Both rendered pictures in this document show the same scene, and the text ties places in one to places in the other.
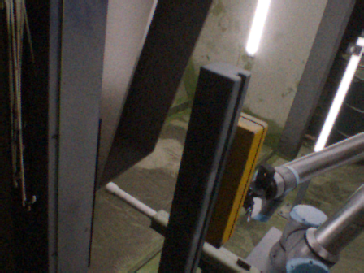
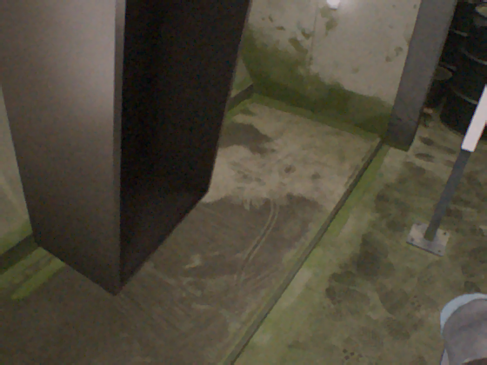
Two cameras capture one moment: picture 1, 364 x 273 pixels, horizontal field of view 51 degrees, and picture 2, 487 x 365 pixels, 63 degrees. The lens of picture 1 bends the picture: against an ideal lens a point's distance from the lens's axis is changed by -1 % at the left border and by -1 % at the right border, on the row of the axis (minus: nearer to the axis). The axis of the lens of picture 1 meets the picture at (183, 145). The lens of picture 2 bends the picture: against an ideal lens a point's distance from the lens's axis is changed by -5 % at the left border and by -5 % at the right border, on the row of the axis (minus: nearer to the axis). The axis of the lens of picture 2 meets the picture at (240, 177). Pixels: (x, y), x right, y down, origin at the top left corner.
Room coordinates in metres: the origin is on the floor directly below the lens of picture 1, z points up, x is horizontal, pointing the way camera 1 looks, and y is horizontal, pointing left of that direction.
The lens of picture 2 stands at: (0.91, 0.02, 1.57)
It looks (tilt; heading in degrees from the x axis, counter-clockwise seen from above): 38 degrees down; 2
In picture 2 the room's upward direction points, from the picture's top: 2 degrees clockwise
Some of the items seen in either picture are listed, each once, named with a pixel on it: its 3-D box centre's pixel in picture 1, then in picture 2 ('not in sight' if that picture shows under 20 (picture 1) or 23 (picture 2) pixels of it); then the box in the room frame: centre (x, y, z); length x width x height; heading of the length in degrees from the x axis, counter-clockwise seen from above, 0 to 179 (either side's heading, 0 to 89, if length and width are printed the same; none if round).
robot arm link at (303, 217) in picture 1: (304, 230); not in sight; (1.25, -0.56, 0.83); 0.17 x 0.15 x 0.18; 173
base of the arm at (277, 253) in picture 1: (293, 252); not in sight; (1.26, -0.56, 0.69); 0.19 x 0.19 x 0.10
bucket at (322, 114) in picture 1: (316, 122); (429, 87); (4.17, -1.47, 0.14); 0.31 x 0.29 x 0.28; 150
